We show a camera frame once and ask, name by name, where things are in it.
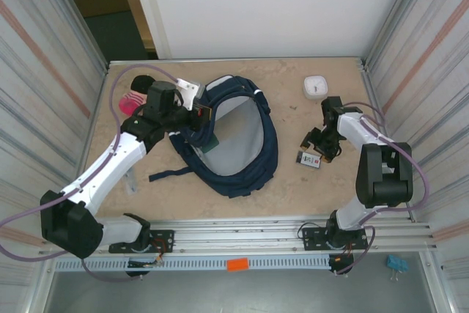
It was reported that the black and white card box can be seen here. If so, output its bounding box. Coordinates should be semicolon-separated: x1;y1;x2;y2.
295;150;325;171

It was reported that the navy blue backpack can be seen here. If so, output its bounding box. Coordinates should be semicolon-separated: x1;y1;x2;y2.
149;74;280;199

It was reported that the plush doll with black hair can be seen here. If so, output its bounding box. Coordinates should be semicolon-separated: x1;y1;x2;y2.
119;75;155;116

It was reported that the white square clock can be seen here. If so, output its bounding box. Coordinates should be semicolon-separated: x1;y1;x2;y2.
303;75;328;100

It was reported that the aluminium table edge profile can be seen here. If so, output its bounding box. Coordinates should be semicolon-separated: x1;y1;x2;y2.
106;56;369;72

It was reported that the black controller board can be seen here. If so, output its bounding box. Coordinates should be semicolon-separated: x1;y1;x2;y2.
328;254;355;276
126;258;164;279

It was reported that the blue binder clip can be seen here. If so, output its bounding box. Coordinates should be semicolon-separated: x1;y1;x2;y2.
385;254;409;283

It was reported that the orange tape tag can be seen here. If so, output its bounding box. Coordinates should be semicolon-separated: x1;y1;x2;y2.
226;259;250;273

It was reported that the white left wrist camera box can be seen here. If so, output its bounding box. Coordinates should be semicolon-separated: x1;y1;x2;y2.
175;77;206;111

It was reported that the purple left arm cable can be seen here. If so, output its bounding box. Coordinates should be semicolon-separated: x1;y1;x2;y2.
0;65;182;283

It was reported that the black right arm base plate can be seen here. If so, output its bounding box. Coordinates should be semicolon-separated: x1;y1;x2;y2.
300;227;369;252

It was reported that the brown wooden door frame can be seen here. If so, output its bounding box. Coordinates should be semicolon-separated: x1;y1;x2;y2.
111;0;156;52

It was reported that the aluminium rail frame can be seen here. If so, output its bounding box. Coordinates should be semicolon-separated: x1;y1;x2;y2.
38;217;439;257

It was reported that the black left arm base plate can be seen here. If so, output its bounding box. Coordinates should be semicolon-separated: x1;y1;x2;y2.
108;229;175;254

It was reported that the grey slotted cable duct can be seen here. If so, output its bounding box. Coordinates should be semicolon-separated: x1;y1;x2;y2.
53;256;333;272

